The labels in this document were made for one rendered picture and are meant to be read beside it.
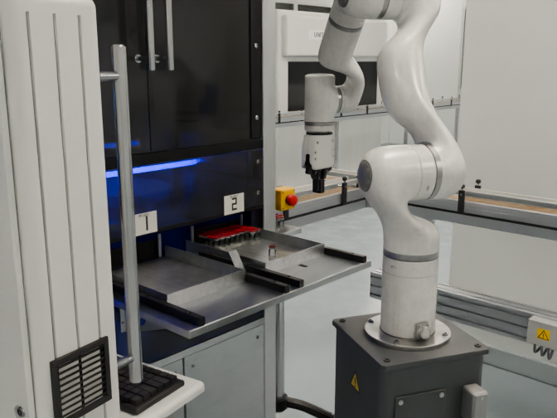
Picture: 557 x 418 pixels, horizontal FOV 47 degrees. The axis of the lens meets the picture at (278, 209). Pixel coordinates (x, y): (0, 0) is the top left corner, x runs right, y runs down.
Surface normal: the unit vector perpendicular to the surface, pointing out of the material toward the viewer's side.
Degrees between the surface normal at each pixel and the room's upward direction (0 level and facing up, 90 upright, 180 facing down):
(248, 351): 90
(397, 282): 90
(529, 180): 90
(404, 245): 89
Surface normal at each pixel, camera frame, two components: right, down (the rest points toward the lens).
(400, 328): -0.39, 0.21
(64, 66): 0.85, 0.12
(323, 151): 0.72, 0.17
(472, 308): -0.68, 0.17
